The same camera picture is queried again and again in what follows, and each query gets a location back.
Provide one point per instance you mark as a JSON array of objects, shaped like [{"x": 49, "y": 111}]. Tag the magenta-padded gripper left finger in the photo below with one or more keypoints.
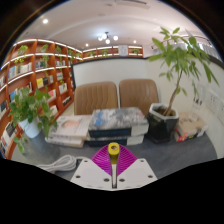
[{"x": 90, "y": 173}]

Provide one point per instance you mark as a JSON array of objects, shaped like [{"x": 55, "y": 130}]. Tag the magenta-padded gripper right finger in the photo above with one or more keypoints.
[{"x": 136, "y": 173}]

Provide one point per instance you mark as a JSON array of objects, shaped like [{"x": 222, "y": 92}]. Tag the small yellow charger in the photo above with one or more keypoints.
[{"x": 113, "y": 156}]

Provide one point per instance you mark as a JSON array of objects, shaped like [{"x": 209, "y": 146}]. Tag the dark spine book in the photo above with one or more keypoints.
[{"x": 113, "y": 140}]

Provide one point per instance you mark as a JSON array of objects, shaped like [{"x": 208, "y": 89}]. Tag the thin white book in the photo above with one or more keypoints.
[{"x": 65, "y": 141}]

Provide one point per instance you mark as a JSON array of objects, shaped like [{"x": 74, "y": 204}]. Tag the white cover book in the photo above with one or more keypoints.
[{"x": 71, "y": 126}]

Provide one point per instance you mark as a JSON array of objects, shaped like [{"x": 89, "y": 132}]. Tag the tall plant in black pot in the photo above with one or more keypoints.
[{"x": 161, "y": 128}]

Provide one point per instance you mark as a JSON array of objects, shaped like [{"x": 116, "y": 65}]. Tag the thick dark cover book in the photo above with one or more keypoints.
[{"x": 116, "y": 120}]

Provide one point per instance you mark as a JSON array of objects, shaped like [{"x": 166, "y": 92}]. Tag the red spine book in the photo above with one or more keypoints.
[{"x": 185, "y": 137}]

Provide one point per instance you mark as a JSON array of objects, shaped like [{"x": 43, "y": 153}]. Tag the beige cover book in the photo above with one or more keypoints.
[{"x": 193, "y": 125}]

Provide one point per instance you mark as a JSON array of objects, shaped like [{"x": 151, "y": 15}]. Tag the leafy plant in white pot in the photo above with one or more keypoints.
[{"x": 30, "y": 128}]

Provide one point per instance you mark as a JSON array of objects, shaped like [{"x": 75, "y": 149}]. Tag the tan padded chair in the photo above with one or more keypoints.
[
  {"x": 138, "y": 95},
  {"x": 96, "y": 98}
]

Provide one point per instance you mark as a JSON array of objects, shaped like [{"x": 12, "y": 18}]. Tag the clear acrylic sign holder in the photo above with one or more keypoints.
[{"x": 199, "y": 103}]

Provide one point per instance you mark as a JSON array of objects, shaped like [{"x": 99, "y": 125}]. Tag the orange wooden shelf unit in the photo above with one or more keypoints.
[{"x": 23, "y": 71}]

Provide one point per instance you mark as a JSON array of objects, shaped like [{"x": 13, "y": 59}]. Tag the white framed notice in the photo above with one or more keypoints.
[{"x": 123, "y": 50}]

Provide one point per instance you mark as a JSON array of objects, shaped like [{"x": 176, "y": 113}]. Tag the multi-bulb ceiling lamp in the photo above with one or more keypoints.
[{"x": 107, "y": 37}]

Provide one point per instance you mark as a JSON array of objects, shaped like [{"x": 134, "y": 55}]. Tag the recessed ceiling lights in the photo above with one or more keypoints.
[{"x": 45, "y": 21}]

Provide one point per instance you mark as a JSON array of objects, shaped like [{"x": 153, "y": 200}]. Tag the ceiling air vent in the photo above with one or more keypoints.
[{"x": 133, "y": 4}]

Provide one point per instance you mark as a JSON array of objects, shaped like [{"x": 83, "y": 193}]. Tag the white wall socket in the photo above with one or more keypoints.
[
  {"x": 212, "y": 100},
  {"x": 220, "y": 110}
]

